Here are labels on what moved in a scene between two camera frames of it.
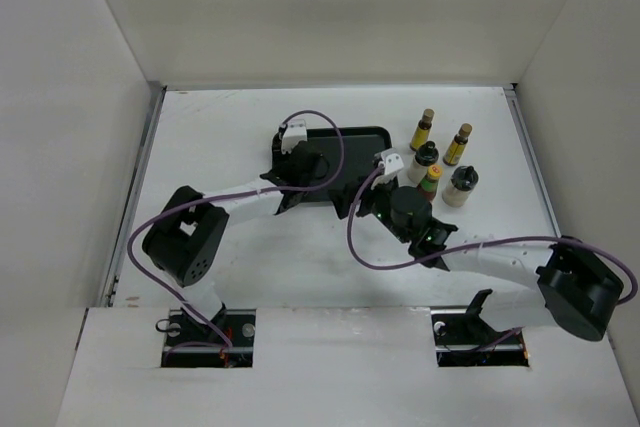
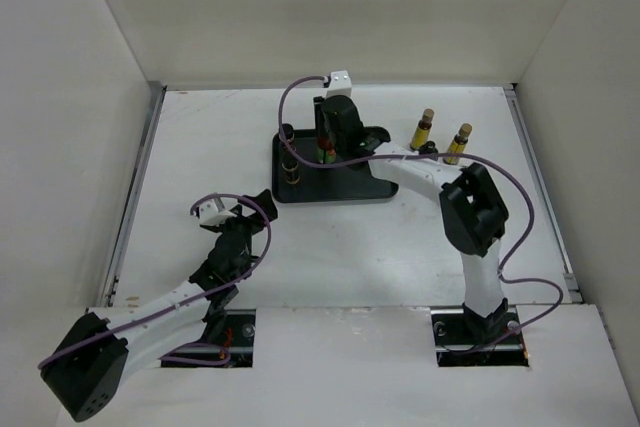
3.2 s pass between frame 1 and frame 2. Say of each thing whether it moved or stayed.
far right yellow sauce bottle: stayed
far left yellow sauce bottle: stayed
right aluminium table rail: stayed
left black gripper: moved
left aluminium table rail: stayed
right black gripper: moved
